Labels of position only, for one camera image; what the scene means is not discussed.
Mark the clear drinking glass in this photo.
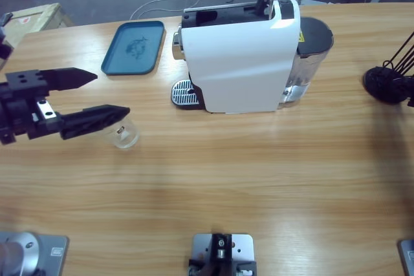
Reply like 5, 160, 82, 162
102, 114, 140, 151

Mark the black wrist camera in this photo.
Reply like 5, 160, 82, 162
0, 28, 14, 70

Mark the teal plastic tray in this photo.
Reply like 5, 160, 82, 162
100, 20, 166, 76

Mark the arm grey base plate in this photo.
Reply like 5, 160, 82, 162
397, 239, 414, 276
0, 231, 70, 276

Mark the white capsule coffee machine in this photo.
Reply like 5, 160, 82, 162
171, 0, 301, 115

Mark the drip tray with metal grille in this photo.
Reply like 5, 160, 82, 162
171, 78, 203, 109

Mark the black wire capsule stand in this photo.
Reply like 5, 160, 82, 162
362, 32, 414, 105

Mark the wooden crate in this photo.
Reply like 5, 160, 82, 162
0, 3, 74, 49

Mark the grey centre mount plate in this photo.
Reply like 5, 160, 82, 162
188, 232, 258, 276

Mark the clear water tank black lid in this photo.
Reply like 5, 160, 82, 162
284, 16, 334, 109

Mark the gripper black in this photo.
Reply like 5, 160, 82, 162
0, 67, 131, 146

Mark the dark extrusion post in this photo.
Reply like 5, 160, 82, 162
210, 232, 233, 262

